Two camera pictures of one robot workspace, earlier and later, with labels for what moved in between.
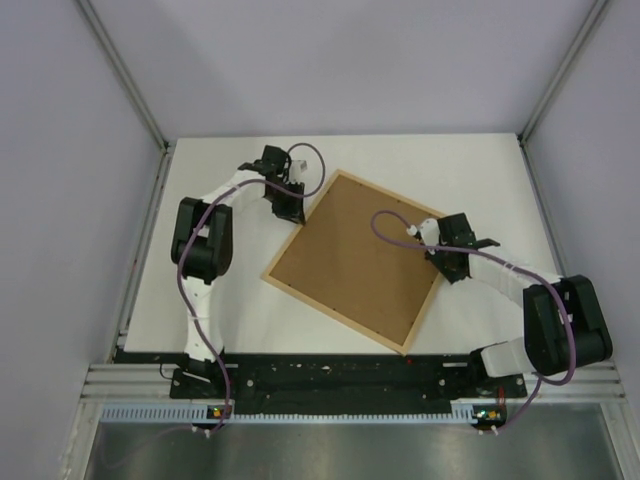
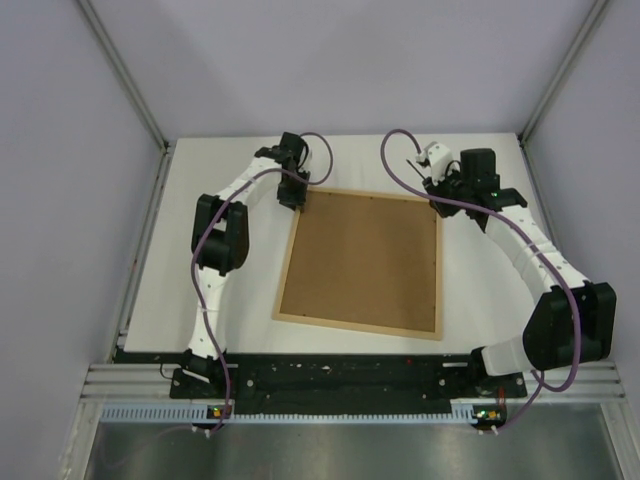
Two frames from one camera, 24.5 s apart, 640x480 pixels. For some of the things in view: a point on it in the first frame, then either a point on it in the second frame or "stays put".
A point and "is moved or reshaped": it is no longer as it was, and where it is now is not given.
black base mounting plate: [350, 381] stays put
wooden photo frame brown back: [354, 259] is moved or reshaped
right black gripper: [433, 256] → [433, 190]
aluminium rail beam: [123, 381] stays put
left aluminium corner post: [164, 145] stays put
